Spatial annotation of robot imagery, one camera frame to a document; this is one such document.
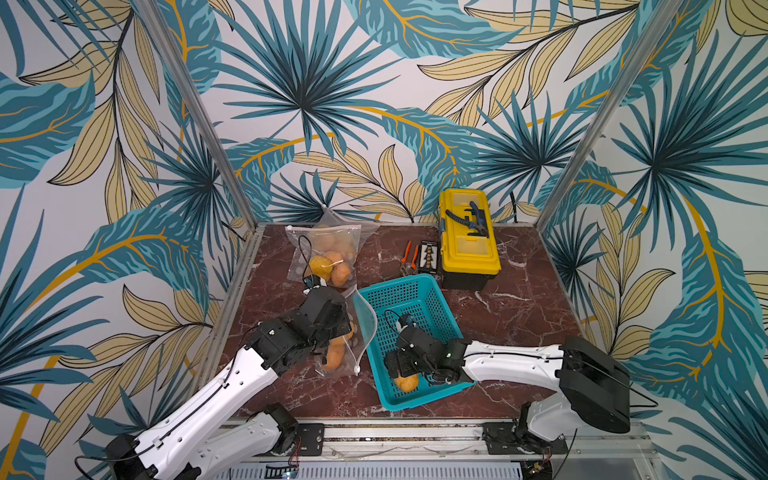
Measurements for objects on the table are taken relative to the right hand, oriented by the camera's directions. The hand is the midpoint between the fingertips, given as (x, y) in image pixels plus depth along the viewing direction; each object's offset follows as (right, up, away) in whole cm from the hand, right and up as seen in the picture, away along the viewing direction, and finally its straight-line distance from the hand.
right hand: (396, 357), depth 83 cm
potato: (+3, -5, -5) cm, 8 cm away
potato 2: (-16, +2, -3) cm, 17 cm away
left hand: (-13, +12, -10) cm, 21 cm away
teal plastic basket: (-5, +13, +12) cm, 18 cm away
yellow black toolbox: (+22, +30, +9) cm, 39 cm away
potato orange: (-18, +22, +15) cm, 32 cm away
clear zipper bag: (-24, +43, +34) cm, 60 cm away
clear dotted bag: (-24, +30, +20) cm, 43 cm away
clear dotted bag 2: (-9, +11, -2) cm, 14 cm away
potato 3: (-23, +25, +12) cm, 36 cm away
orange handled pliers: (+5, +24, +23) cm, 34 cm away
